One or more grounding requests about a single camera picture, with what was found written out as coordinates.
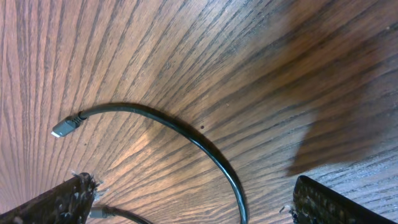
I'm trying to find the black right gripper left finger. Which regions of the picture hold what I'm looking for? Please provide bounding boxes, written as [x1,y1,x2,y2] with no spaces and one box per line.
[1,172,100,224]

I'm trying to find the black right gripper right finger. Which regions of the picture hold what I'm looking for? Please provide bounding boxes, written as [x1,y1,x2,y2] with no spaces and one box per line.
[292,175,395,224]

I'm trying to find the long black usb cable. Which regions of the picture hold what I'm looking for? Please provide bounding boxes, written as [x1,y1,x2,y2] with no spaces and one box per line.
[50,102,249,224]

